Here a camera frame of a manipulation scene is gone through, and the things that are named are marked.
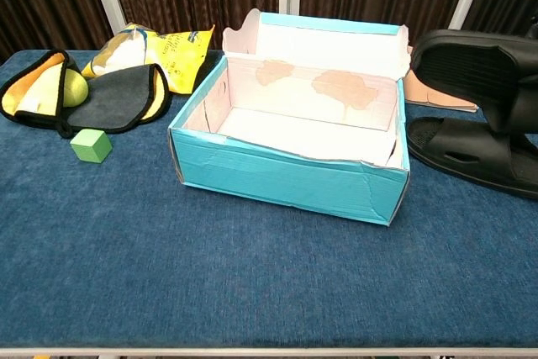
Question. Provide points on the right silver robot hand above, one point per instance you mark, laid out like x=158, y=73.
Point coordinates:
x=533, y=29

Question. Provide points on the black rubber slipper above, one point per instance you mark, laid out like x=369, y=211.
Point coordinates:
x=462, y=153
x=462, y=69

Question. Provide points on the light blue shoe box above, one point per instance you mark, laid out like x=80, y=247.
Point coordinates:
x=294, y=182

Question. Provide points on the brown spiral notebook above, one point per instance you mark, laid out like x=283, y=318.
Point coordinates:
x=420, y=94

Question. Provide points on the yellow snack bag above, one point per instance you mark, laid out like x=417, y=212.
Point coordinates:
x=180, y=56

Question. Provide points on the yellow and grey cloth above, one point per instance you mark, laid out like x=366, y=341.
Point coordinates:
x=113, y=102

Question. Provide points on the green cube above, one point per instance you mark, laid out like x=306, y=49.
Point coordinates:
x=90, y=146

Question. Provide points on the yellow-green ball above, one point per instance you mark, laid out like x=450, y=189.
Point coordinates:
x=76, y=90

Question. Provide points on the blue table cover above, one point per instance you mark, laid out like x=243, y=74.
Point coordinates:
x=126, y=249

